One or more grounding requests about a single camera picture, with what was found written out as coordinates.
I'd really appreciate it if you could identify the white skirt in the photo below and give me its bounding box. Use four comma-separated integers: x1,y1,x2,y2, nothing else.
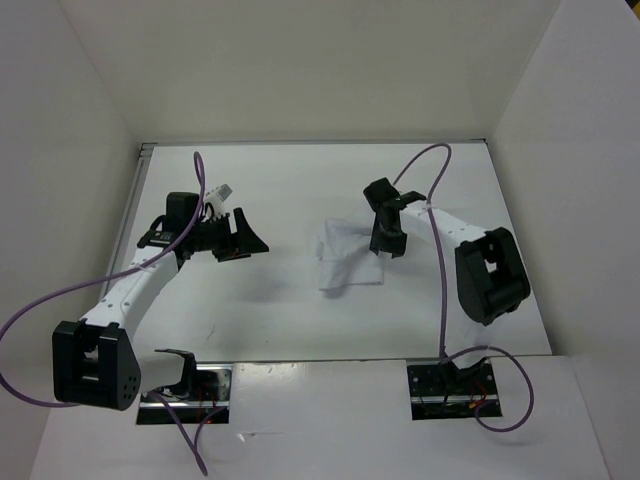
315,209,384,293

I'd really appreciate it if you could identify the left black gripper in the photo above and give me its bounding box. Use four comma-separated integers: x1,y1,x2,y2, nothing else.
188,207,268,262

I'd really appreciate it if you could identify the purple cable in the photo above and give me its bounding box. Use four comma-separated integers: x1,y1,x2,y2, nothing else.
392,143,535,432
0,151,211,476

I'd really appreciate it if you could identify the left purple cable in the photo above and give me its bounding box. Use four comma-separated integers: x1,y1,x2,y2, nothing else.
0,151,211,476

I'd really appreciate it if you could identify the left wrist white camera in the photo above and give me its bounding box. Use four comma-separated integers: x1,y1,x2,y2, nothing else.
203,184,233,219

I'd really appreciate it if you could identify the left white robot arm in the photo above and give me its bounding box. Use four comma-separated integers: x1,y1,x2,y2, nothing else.
52,192,269,411

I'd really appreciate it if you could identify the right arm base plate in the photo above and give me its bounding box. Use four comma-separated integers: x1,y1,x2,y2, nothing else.
406,358,502,421

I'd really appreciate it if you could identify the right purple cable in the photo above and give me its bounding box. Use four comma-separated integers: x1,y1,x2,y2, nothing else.
392,143,535,432

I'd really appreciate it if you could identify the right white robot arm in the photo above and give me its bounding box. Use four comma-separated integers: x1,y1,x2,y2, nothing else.
363,178,531,393

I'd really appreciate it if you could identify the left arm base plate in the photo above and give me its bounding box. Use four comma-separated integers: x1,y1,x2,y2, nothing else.
136,363,233,426

